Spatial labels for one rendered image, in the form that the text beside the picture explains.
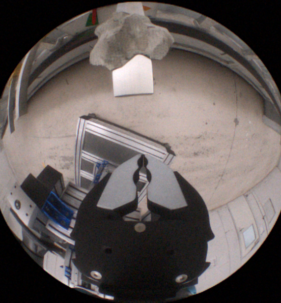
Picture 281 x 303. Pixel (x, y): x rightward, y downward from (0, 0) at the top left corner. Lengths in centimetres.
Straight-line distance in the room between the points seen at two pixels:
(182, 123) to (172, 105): 20
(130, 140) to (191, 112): 64
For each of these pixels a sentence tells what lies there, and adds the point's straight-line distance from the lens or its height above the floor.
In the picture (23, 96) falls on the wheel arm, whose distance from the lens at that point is 28.
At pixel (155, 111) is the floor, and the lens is 95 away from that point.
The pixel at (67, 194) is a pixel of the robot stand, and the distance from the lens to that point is 50.
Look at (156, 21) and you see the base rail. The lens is 38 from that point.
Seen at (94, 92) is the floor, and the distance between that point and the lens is 105.
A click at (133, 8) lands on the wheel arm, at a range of 16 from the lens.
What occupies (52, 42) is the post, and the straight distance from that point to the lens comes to 47.
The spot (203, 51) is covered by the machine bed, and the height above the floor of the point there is 17.
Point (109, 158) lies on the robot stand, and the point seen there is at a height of 21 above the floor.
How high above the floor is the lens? 94
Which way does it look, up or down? 61 degrees down
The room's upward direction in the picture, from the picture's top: 177 degrees counter-clockwise
